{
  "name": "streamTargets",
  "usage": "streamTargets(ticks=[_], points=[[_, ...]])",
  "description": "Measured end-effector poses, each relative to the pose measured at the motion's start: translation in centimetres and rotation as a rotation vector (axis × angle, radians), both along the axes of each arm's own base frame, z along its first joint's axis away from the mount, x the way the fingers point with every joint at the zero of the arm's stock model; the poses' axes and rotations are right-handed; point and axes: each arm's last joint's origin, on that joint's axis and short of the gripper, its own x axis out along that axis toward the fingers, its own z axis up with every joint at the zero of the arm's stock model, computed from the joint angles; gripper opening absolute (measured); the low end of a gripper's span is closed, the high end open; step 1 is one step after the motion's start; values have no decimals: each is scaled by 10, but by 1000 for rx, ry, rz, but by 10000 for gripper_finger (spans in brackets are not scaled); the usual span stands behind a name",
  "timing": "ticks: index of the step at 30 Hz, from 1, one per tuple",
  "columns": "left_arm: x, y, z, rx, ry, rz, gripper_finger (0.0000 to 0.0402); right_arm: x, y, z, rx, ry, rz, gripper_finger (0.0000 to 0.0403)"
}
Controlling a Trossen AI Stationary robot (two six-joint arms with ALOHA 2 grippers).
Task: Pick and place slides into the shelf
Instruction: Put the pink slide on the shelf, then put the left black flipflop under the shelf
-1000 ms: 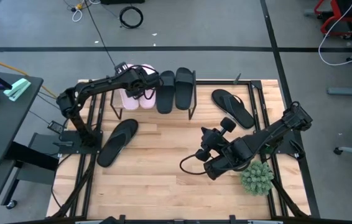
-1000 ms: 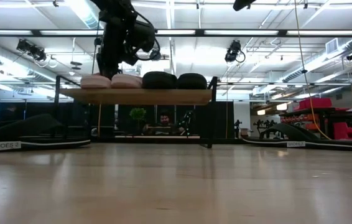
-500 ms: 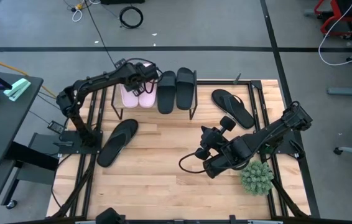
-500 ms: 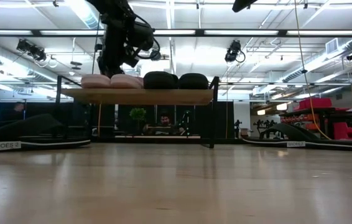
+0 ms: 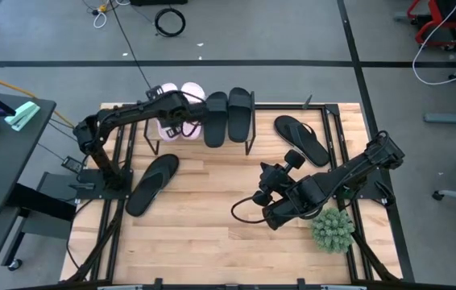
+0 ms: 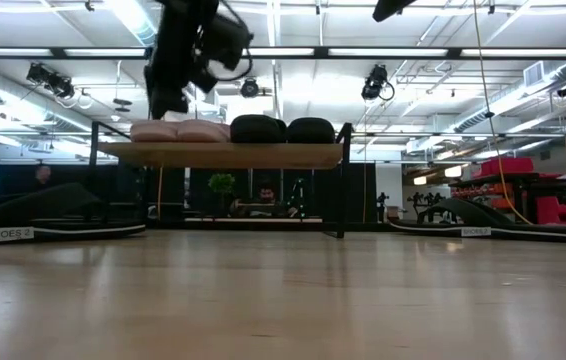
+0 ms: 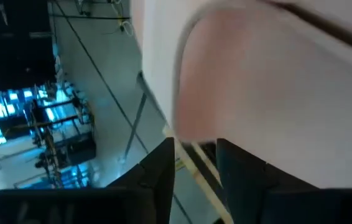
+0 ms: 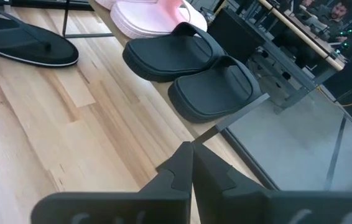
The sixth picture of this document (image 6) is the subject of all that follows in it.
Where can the black ceiling spotlight pair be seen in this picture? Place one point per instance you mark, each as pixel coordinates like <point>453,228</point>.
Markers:
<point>50,80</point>

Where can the round black ceiling spotlight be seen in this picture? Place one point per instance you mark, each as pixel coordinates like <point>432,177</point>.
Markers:
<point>249,88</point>

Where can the black flip-flop with white stripe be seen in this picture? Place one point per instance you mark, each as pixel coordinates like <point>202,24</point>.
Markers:
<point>468,212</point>
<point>38,205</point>

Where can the green potted plant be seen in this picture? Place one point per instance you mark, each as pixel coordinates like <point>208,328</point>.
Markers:
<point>221,184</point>

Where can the black overhead frame bar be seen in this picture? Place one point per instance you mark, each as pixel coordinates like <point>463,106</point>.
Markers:
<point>363,52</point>

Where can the person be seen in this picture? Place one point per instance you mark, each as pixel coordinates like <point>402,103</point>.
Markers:
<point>265,200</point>

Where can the wooden shelf with black frame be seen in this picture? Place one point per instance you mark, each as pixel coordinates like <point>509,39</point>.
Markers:
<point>223,155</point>

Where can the storage rack with red bins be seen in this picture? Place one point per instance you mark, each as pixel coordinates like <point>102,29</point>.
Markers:
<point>508,187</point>

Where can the black tripod stands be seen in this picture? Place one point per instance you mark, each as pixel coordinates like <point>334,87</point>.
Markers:
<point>425,205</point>

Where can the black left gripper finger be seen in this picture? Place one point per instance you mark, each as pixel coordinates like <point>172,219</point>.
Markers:
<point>178,103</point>
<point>158,105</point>

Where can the red chair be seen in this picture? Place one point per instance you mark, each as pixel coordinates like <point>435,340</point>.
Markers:
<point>555,210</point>

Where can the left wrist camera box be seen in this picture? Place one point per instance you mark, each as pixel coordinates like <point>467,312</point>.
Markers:
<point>230,40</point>

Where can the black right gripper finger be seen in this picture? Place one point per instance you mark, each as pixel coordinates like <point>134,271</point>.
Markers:
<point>388,7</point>

